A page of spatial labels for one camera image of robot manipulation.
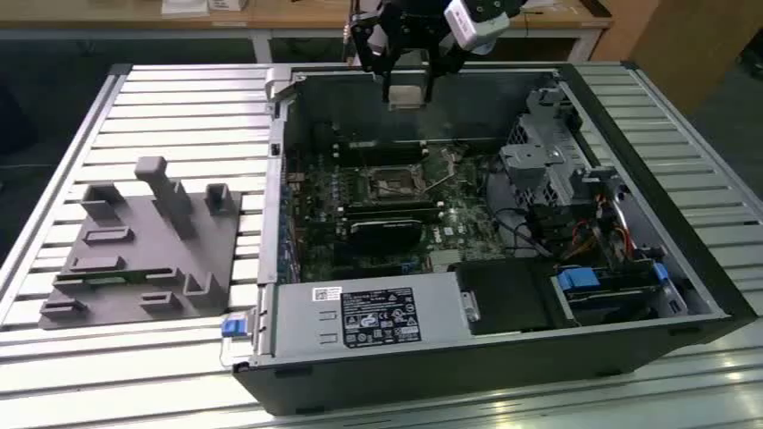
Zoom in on black RAM stick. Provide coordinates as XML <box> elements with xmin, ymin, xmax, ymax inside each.
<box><xmin>343</xmin><ymin>200</ymin><xmax>443</xmax><ymax>214</ymax></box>
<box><xmin>343</xmin><ymin>208</ymin><xmax>443</xmax><ymax>223</ymax></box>

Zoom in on blue disk carrier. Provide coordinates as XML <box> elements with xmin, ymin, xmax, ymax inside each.
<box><xmin>555</xmin><ymin>265</ymin><xmax>601</xmax><ymax>294</ymax></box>

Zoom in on orange and red wires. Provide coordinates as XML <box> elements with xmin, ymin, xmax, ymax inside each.
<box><xmin>567</xmin><ymin>222</ymin><xmax>634</xmax><ymax>261</ymax></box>

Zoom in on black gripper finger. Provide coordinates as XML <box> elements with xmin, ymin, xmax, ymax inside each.
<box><xmin>375</xmin><ymin>42</ymin><xmax>402</xmax><ymax>105</ymax></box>
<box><xmin>421</xmin><ymin>39</ymin><xmax>466</xmax><ymax>105</ymax></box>

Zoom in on green motherboard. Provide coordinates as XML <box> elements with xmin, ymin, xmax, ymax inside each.
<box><xmin>279</xmin><ymin>142</ymin><xmax>521</xmax><ymax>282</ymax></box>

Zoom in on grey metal drive cage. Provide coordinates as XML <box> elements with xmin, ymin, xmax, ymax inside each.
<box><xmin>498</xmin><ymin>87</ymin><xmax>617</xmax><ymax>207</ymax></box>

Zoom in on black graphics card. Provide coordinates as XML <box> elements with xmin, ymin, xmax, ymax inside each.
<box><xmin>347</xmin><ymin>216</ymin><xmax>426</xmax><ymax>249</ymax></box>

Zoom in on silver CPU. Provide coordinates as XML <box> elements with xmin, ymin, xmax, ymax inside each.
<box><xmin>387</xmin><ymin>84</ymin><xmax>429</xmax><ymax>111</ymax></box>

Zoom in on black CPU socket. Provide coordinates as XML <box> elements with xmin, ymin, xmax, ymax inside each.
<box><xmin>363</xmin><ymin>165</ymin><xmax>429</xmax><ymax>202</ymax></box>

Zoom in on black open PC case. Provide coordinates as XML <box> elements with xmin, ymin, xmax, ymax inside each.
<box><xmin>230</xmin><ymin>61</ymin><xmax>760</xmax><ymax>415</ymax></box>

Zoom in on blue power supply tab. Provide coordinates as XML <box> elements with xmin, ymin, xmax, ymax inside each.
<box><xmin>221</xmin><ymin>314</ymin><xmax>253</xmax><ymax>339</ymax></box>

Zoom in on black drive bay box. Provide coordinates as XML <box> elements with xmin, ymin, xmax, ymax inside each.
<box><xmin>446</xmin><ymin>258</ymin><xmax>569</xmax><ymax>336</ymax></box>

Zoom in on white box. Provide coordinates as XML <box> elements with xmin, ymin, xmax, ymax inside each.
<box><xmin>161</xmin><ymin>0</ymin><xmax>214</xmax><ymax>19</ymax></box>

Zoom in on grey power supply unit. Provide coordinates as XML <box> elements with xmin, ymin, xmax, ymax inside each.
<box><xmin>253</xmin><ymin>273</ymin><xmax>479</xmax><ymax>358</ymax></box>

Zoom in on black internal cable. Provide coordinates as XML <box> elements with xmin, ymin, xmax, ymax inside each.
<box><xmin>487</xmin><ymin>206</ymin><xmax>563</xmax><ymax>261</ymax></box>

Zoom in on wooden cabinet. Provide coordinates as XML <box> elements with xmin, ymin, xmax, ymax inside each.
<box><xmin>629</xmin><ymin>0</ymin><xmax>763</xmax><ymax>118</ymax></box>

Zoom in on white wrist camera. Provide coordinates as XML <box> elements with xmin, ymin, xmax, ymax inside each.
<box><xmin>443</xmin><ymin>0</ymin><xmax>513</xmax><ymax>56</ymax></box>

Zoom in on black RAM slot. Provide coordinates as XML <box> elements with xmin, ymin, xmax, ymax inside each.
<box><xmin>331</xmin><ymin>138</ymin><xmax>431</xmax><ymax>167</ymax></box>

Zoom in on metal wire locking lever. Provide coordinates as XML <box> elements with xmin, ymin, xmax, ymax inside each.
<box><xmin>423</xmin><ymin>174</ymin><xmax>458</xmax><ymax>193</ymax></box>

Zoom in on grey parts rack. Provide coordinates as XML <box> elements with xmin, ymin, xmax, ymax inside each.
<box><xmin>37</xmin><ymin>156</ymin><xmax>246</xmax><ymax>332</ymax></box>

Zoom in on wooden desk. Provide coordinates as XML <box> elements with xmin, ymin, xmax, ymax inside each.
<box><xmin>0</xmin><ymin>0</ymin><xmax>615</xmax><ymax>63</ymax></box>

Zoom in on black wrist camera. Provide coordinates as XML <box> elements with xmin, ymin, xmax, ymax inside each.
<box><xmin>350</xmin><ymin>11</ymin><xmax>393</xmax><ymax>75</ymax></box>

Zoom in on small silver heatsink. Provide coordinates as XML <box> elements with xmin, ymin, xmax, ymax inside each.
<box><xmin>430</xmin><ymin>249</ymin><xmax>465</xmax><ymax>272</ymax></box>

